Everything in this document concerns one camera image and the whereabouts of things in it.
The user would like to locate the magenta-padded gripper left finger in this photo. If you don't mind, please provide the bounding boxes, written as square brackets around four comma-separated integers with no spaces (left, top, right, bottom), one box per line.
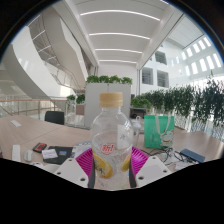
[53,147,98,189]

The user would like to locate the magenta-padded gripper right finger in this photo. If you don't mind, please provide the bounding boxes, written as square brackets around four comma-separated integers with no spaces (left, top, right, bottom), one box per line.
[128,146,174,188]

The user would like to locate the clear lemon drink bottle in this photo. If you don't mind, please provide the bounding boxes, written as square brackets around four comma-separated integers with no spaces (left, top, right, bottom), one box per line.
[89,91,135,191]

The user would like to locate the black notebook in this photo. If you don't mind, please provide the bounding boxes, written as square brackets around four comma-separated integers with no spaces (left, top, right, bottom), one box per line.
[42,145,74,165]

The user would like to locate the white card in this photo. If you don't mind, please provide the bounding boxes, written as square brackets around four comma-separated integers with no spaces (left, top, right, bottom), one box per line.
[41,148,59,160]

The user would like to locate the clear plastic wrapper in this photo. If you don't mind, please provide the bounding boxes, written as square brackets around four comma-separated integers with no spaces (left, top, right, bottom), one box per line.
[174,160,193,171]

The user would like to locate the small red and black box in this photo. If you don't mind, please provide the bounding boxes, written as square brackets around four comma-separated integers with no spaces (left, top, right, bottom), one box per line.
[32,142,48,154]

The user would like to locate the green tote bag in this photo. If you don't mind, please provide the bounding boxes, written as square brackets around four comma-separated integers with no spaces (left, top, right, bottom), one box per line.
[143,114,176,150]

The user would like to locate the clear shaker bottle white lid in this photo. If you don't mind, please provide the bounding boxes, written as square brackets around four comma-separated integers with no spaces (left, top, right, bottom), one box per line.
[130,115,145,148]

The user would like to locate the dark blue flat keyboard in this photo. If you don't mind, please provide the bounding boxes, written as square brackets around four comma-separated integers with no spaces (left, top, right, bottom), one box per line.
[179,148,206,164]

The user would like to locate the small white oval case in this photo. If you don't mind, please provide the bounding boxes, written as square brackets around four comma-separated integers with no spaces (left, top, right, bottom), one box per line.
[23,149,35,163]

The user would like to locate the black chair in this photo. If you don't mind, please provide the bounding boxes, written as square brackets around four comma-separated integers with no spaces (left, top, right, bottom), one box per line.
[44,110,66,126]

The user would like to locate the planter box with green plants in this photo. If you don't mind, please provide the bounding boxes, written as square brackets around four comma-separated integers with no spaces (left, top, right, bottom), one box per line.
[65,94,86,116]

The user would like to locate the low green potted plant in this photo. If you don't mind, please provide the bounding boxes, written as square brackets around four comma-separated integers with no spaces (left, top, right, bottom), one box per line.
[130,95,153,109]

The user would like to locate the white cabinet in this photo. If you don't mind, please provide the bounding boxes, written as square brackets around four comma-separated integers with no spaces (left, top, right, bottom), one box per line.
[84,82,132,129]

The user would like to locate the small white paper slip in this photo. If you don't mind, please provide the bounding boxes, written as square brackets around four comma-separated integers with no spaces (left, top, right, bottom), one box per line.
[9,119,23,128]

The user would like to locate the row of tall green plants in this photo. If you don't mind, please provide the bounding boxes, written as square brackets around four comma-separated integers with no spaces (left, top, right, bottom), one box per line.
[146,76,224,129]

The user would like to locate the green plants atop cabinet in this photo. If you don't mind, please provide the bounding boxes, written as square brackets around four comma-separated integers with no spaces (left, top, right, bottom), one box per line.
[85,74,134,85]

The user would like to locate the ceiling light strips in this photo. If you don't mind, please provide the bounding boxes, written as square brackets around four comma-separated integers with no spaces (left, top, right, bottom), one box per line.
[79,9,162,65]

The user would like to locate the black tangled cables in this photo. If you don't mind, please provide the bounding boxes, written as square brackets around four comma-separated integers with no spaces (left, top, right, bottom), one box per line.
[146,146,188,164]

